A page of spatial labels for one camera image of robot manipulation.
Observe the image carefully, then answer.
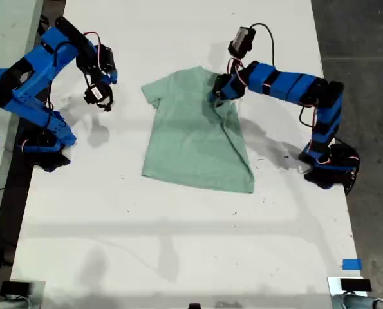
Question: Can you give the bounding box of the black box on grey bracket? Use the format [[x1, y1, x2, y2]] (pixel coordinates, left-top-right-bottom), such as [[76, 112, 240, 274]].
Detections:
[[0, 281, 31, 295]]

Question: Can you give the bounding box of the pale side table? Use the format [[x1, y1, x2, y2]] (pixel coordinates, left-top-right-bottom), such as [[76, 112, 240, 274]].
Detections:
[[0, 0, 44, 255]]

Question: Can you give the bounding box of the black base cable loop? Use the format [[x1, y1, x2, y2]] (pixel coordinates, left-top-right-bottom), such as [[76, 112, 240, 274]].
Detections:
[[344, 167, 362, 197]]

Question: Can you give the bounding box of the black box on white plate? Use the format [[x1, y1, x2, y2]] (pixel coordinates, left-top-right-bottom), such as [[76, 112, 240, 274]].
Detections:
[[340, 278, 372, 292]]

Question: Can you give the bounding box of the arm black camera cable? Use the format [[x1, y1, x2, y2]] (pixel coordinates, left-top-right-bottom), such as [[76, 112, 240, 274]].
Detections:
[[250, 22, 276, 67], [41, 41, 70, 136]]

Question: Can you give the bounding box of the square blue tape piece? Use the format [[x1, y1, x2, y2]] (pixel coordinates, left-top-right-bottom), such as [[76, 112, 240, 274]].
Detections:
[[342, 258, 362, 271]]

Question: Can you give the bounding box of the black stand leg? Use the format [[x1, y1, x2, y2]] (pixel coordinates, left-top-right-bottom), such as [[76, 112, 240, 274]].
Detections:
[[36, 14, 57, 59]]

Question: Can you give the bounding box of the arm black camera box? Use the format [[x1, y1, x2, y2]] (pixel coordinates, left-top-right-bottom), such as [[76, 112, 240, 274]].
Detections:
[[83, 82, 115, 113], [228, 26, 257, 59]]

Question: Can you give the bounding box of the pale green T-shirt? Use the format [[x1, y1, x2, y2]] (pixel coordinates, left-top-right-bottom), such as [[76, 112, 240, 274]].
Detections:
[[140, 66, 256, 194]]

